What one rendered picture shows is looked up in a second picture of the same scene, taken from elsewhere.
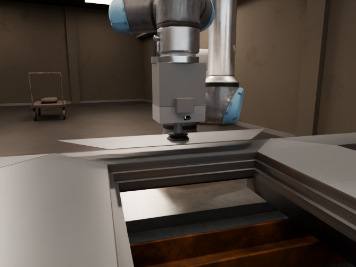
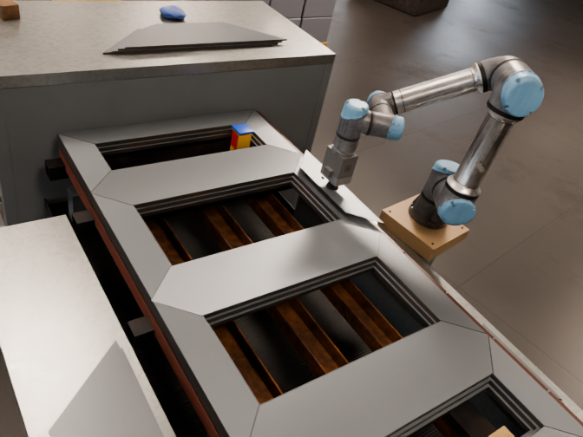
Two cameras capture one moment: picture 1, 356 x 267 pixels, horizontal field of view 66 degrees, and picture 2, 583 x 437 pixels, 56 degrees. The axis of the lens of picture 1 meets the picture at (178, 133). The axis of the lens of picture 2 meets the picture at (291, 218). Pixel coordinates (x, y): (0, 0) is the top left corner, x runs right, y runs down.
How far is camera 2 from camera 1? 159 cm
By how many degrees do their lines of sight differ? 62
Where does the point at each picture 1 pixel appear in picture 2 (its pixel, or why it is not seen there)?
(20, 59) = not seen: outside the picture
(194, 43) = (341, 146)
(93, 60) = not seen: outside the picture
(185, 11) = (340, 131)
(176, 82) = (330, 159)
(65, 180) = (271, 166)
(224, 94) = (445, 194)
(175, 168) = (309, 194)
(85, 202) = (256, 173)
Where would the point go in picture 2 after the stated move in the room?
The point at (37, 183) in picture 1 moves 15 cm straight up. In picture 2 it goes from (266, 160) to (274, 122)
